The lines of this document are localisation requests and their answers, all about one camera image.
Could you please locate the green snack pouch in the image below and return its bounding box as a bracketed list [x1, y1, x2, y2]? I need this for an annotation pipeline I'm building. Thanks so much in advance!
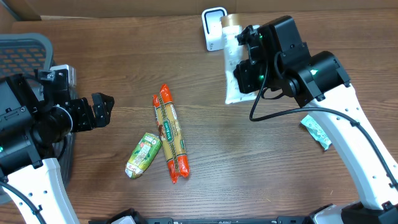
[125, 133, 162, 179]

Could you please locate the orange spaghetti packet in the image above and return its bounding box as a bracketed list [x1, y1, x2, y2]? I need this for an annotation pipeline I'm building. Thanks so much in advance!
[152, 84, 190, 184]

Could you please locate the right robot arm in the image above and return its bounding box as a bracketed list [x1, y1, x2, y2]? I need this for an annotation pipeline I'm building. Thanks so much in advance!
[234, 16, 397, 223]

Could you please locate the white barcode scanner stand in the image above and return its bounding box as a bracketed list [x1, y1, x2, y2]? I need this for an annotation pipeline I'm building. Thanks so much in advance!
[201, 7, 228, 52]

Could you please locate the grey plastic mesh basket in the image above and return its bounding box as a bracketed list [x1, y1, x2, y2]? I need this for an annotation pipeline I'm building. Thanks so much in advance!
[1, 33, 76, 187]

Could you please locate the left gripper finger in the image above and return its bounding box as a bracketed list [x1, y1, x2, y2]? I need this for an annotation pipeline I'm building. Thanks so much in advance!
[91, 93, 114, 128]
[50, 64, 76, 90]

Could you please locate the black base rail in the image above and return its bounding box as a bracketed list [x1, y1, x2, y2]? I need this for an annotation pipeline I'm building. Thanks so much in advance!
[88, 208, 313, 224]

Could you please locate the teal wipes packet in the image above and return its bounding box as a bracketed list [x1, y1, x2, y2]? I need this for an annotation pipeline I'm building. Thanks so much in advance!
[301, 114, 332, 151]

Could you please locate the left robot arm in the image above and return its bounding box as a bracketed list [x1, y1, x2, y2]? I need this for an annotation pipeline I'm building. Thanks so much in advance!
[1, 67, 114, 223]

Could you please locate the white tube gold cap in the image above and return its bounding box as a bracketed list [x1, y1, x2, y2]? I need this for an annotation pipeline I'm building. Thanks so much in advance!
[221, 14, 257, 105]

